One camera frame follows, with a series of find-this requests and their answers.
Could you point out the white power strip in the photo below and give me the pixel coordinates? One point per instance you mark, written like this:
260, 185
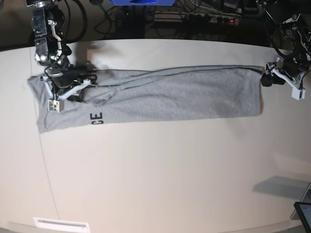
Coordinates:
211, 18

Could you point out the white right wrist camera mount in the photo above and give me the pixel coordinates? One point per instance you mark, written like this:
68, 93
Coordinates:
58, 92

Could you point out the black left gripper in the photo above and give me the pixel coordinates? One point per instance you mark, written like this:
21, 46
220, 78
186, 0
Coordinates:
290, 64

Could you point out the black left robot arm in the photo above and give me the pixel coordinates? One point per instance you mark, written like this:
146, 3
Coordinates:
287, 17

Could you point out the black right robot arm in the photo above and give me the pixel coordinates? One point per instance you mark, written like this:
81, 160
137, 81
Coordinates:
50, 43

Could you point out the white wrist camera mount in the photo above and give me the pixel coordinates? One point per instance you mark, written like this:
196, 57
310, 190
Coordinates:
298, 90
58, 92

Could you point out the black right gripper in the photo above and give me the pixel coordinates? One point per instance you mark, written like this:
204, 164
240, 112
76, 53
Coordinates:
66, 74

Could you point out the grey T-shirt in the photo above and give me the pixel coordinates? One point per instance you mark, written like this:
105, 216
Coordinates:
183, 93

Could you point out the white label strip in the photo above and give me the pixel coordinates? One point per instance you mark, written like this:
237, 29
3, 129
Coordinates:
60, 225

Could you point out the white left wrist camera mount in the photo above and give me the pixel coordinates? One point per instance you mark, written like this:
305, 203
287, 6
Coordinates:
298, 90

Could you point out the black tablet screen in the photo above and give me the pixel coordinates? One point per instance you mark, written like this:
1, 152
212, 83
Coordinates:
304, 212

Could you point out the blue plastic box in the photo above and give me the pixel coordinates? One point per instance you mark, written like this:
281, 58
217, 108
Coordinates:
142, 2

